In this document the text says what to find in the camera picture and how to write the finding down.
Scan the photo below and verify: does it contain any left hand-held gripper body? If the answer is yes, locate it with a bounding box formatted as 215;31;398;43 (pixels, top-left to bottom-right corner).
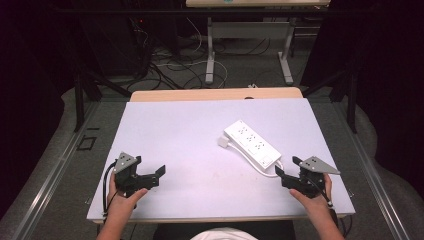
113;151;161;198

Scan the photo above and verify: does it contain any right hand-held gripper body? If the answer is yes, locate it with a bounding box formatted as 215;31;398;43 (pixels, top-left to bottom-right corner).
280;155;342;200

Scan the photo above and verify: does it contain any white power strip cable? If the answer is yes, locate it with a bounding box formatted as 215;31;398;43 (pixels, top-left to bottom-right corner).
227;143;285;179

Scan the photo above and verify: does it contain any white power strip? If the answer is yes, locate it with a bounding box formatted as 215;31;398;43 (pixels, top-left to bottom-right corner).
222;119;283;170

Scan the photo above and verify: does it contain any white plug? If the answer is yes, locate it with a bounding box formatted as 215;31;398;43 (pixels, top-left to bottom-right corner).
217;134;231;149

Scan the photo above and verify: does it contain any person's right hand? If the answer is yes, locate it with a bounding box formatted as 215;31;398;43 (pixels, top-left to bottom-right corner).
288;173;334;215

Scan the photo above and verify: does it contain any person's left hand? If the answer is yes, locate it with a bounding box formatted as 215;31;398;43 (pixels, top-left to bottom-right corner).
106;173;149;218

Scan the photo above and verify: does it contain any white table board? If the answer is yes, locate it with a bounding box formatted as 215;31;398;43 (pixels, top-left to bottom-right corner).
86;97;357;223

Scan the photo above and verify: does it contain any person's dark clothing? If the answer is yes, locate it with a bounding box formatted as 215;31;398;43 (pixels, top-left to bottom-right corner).
152;220;298;240

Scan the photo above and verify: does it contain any black metal stand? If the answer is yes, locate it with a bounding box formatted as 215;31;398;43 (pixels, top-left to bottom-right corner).
73;68;133;133
301;68;360;135

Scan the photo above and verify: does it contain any person's white shirt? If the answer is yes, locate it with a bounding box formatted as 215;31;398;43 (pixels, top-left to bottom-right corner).
189;227;260;240

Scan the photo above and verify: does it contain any dark equipment cabinet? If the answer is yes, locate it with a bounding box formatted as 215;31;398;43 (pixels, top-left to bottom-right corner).
78;13;152;77

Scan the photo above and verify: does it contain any dark curtain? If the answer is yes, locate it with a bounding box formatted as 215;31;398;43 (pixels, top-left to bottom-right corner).
300;0;424;201
0;0;78;222

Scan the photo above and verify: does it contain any white-framed desk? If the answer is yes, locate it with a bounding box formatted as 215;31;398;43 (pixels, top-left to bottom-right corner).
185;0;332;86

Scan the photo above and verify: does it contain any black horizontal bar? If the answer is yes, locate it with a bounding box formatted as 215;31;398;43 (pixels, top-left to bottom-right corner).
54;7;368;16

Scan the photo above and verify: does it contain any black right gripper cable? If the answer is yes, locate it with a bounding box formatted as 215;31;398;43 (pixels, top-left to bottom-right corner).
308;176;353;238

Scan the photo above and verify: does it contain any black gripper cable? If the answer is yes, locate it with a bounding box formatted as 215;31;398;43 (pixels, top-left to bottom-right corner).
101;162;118;218
308;176;353;238

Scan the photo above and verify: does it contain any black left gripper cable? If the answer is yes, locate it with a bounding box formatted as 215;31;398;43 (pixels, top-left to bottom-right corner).
101;162;118;218

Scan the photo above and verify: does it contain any metal floor rail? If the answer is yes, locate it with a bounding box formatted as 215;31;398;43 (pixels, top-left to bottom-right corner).
332;100;406;240
9;99;102;240

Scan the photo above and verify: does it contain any bundle of black floor cables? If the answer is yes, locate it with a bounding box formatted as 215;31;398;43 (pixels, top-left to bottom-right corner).
128;16;273;92

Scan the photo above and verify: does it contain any white floor cable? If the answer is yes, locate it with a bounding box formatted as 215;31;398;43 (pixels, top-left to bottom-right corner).
154;16;229;89

